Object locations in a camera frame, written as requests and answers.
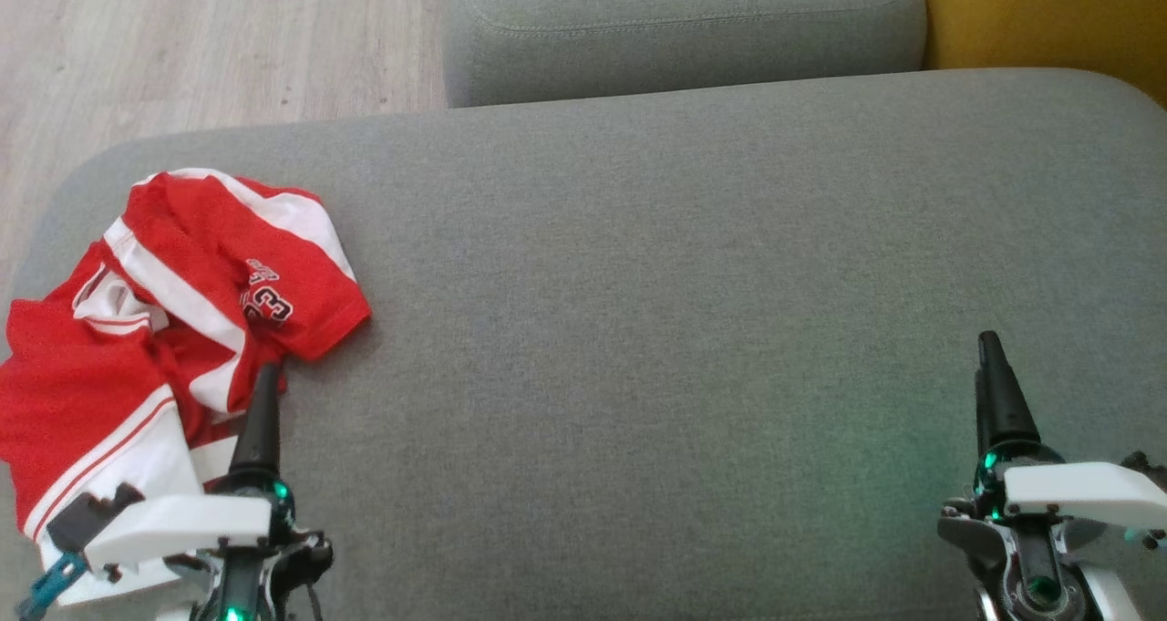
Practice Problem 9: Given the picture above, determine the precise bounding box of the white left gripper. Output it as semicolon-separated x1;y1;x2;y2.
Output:
84;362;335;621

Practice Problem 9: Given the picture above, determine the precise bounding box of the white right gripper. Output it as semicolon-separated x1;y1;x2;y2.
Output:
939;330;1167;621

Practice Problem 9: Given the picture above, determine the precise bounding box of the red and white sports jersey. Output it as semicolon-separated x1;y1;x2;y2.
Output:
0;167;373;605

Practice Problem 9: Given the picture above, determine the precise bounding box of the large grey fabric sofa seat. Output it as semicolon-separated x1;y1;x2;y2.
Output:
0;67;1167;621

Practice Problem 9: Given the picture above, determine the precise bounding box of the mustard yellow cushion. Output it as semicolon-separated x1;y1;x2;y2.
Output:
916;0;1167;109

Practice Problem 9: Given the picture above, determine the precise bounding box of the small grey sofa cushion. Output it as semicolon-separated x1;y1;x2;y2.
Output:
440;0;929;109

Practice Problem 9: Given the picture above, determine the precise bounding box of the blue camera cable connector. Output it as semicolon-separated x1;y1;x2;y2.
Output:
16;553;86;621

